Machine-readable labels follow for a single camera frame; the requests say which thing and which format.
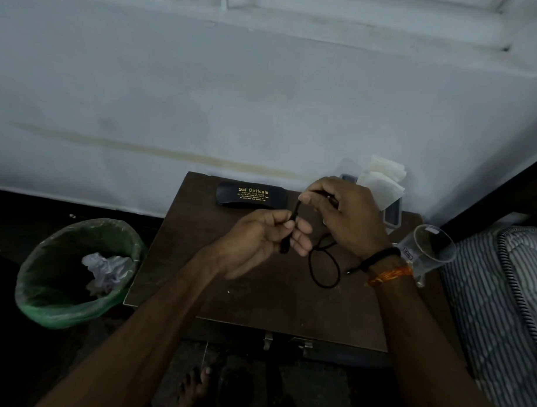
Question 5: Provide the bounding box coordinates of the person's left forearm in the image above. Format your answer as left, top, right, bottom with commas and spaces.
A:
35, 245, 226, 407

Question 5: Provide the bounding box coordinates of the person's left hand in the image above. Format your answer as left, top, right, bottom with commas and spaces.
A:
211, 206, 314, 283

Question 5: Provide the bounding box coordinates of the black wristband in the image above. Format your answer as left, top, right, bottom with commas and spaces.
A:
362, 246, 402, 275

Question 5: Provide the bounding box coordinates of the dark wooden bed frame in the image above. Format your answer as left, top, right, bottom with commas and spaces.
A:
438, 148, 537, 246

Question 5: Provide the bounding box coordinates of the person's left foot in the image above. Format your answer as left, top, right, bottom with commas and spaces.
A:
175, 364, 214, 407

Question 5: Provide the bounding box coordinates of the trash bin with green liner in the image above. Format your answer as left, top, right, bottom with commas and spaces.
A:
13, 215, 148, 333

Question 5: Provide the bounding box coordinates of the person's right forearm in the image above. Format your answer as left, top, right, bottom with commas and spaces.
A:
366, 274, 512, 407

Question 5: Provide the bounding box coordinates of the striped mattress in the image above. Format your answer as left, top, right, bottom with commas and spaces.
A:
435, 223, 537, 407

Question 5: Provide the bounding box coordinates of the person's right hand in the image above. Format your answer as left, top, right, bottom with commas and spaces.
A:
296, 175, 395, 264

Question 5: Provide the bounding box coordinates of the black eyeglasses case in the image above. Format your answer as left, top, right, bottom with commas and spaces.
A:
215, 180, 291, 210

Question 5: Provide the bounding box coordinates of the orange thread bracelet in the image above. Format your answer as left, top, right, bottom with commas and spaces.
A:
365, 264, 415, 289

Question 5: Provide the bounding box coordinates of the large white paper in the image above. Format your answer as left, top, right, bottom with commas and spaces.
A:
80, 252, 135, 297

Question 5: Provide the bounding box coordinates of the white paper sheet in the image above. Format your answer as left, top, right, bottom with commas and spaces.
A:
355, 170, 407, 212
368, 154, 408, 182

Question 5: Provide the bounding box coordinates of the brown bedside table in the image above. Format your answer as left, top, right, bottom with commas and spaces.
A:
121, 169, 470, 371

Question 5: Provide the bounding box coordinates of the grey plastic organizer box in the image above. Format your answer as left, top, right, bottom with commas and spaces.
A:
337, 173, 404, 235

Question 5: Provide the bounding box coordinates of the black cable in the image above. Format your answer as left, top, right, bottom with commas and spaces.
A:
277, 188, 366, 289

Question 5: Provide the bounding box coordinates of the clear drinking glass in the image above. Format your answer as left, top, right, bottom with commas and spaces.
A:
396, 223, 458, 278

